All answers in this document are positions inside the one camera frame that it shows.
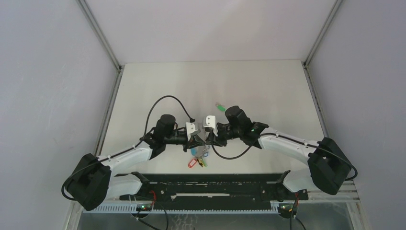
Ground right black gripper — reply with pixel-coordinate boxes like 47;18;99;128
205;124;242;147

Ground metal key organiser with rings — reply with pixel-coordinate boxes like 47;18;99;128
186;124;210;168

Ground red tagged key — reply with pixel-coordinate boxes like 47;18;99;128
188;158;198;168

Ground green tagged key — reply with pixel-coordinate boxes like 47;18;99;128
198;158;207;167

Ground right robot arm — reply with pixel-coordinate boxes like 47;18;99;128
203;105;358;199

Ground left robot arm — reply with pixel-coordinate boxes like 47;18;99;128
61;114;204;211

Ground key with green tag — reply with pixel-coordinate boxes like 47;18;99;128
215;103;226;112

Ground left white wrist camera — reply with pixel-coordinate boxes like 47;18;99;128
185;122;200;140

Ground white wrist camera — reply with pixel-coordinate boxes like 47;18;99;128
185;122;200;140
203;115;218;137

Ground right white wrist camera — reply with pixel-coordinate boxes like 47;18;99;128
203;115;218;137

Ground left camera black cable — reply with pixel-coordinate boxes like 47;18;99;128
143;95;196;140

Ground camera black cable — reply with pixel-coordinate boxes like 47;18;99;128
211;136;264;161
143;95;196;140

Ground right camera black cable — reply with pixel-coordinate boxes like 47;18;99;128
211;136;264;161

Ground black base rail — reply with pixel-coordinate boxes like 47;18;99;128
119;173;309;212

